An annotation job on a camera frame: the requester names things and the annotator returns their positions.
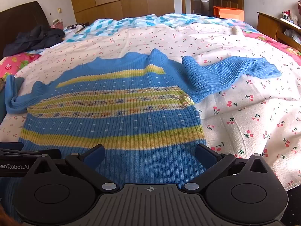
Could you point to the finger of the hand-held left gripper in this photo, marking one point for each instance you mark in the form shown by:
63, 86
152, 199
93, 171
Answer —
23, 154
10, 146

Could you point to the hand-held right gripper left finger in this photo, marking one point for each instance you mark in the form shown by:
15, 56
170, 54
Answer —
95, 155

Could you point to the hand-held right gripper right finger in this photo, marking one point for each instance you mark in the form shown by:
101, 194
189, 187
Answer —
205, 155

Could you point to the blue striped knit sweater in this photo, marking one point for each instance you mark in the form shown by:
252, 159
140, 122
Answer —
117, 122

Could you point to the teal cloth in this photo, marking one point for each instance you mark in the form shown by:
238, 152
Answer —
1, 106

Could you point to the cherry print bed sheet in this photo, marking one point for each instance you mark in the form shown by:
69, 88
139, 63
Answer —
247, 122

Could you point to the pink floral bed sheet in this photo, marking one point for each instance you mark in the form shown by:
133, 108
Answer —
21, 63

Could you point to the dark jacket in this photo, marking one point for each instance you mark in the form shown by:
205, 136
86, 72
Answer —
35, 40

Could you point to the dark wooden headboard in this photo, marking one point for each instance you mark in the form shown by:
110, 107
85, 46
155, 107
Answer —
18, 21

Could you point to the black white patterned item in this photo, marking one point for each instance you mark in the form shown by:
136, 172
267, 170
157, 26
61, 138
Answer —
78, 28

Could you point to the blue white checked quilt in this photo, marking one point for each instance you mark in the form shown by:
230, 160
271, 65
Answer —
105, 27

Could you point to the pink basket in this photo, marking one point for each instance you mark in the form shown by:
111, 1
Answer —
57, 24

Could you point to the wooden bedside shelf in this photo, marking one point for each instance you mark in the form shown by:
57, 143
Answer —
265, 26

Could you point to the white plastic bag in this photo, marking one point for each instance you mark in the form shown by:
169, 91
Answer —
292, 36

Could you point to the red white plush toy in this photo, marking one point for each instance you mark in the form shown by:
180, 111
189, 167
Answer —
286, 15

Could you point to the cream plush toy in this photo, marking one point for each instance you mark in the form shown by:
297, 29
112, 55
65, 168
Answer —
294, 20

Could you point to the pink hanging cloth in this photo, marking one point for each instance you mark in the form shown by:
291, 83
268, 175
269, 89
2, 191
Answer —
299, 7

